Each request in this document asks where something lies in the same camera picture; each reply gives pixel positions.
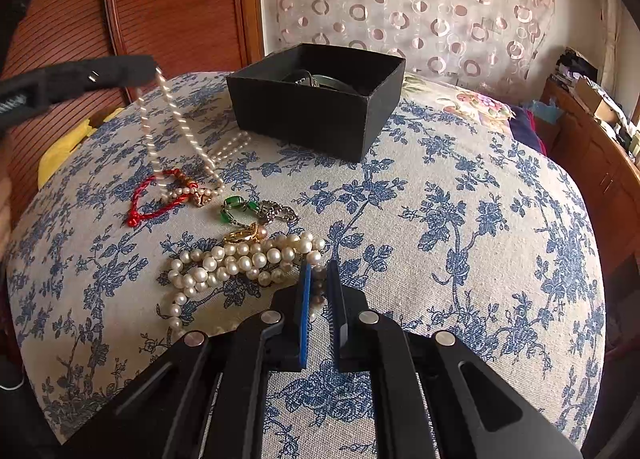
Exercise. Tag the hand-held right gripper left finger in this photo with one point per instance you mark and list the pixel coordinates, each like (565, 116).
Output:
(304, 319)

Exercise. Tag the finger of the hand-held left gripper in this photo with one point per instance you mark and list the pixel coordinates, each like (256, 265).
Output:
(100, 75)

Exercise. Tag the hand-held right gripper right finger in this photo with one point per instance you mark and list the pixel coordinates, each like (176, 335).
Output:
(334, 309)

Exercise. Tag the black cardboard box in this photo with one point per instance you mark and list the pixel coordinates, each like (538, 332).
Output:
(310, 124)

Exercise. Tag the silver hair comb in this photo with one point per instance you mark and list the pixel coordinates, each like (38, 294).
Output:
(307, 80)

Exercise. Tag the person's left hand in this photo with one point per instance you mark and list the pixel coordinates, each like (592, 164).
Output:
(4, 199)

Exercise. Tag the yellow plush toy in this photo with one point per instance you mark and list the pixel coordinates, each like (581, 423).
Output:
(65, 144)

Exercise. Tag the blue floral bedsheet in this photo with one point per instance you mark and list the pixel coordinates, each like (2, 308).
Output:
(450, 239)

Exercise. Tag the pink floral quilt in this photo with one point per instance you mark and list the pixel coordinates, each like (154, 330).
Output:
(475, 104)

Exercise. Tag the dark blue pillow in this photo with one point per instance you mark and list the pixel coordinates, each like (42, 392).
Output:
(525, 129)

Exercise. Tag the blue tissue box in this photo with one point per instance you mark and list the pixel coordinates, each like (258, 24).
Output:
(547, 111)

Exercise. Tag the wooden cabinet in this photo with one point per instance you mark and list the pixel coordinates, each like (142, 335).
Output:
(590, 159)

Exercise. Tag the open cardboard box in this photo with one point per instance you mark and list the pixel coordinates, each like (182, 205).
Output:
(592, 99)

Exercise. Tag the pile of clutter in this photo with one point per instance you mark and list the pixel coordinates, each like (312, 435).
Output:
(575, 64)

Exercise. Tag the tied window curtain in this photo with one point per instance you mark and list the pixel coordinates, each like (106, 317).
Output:
(607, 14)

